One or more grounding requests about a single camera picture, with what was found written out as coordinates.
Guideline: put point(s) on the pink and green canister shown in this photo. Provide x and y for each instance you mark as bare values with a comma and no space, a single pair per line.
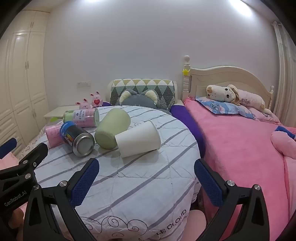
81,117

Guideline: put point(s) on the purple bed sheet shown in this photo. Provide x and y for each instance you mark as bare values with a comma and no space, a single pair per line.
187,122

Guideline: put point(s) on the white wall socket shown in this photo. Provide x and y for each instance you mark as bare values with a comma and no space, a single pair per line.
83,83

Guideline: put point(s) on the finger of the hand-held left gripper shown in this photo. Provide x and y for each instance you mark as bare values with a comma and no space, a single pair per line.
8,147
35,154

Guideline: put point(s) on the small pink bunny toy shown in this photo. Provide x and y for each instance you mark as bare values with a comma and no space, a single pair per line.
84,104

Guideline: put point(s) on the round table striped cloth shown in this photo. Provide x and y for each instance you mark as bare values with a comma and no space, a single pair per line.
138,185

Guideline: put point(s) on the pink bunny toy with heart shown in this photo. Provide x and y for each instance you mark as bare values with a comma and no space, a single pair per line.
97,100

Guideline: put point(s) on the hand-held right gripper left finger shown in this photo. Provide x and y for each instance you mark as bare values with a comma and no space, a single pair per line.
85,183

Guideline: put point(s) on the white bedside table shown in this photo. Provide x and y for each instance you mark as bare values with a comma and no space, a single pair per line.
59,112

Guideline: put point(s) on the yellow star ornament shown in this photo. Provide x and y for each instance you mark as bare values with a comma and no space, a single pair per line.
185,72

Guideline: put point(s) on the cream and pink dog plush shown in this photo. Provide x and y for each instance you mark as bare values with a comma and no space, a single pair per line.
227,93

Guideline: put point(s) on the cream wardrobe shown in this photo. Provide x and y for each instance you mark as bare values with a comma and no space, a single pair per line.
20,81

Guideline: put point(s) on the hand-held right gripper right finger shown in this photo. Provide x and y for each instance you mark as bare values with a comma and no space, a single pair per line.
208,185

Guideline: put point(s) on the pale green cup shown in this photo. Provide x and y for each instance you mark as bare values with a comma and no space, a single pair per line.
113,129

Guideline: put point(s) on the white cup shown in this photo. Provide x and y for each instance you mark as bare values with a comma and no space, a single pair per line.
138,141

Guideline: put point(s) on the cream wooden bed headboard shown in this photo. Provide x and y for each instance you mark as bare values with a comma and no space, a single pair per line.
231,77

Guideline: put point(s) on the pink bed cream headboard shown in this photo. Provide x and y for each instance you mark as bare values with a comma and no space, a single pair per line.
242,150

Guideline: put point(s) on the blue cloth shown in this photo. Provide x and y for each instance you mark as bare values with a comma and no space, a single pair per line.
286,132

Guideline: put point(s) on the blue label spray can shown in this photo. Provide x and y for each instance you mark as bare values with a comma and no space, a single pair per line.
75,138

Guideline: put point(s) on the pink cloth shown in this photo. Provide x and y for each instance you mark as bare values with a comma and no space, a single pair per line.
196,222

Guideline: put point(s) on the triangle patterned cushion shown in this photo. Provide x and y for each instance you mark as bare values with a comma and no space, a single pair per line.
143,87

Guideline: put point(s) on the cream curtain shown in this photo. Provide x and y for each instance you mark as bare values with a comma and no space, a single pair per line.
285,76

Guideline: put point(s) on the grey cat plush pillow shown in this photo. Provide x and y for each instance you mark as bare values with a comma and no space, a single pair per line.
138,101

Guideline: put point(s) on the blue and pink pillow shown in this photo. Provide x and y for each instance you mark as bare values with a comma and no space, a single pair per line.
227,108

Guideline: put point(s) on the person's left hand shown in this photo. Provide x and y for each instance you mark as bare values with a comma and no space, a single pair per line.
17,217

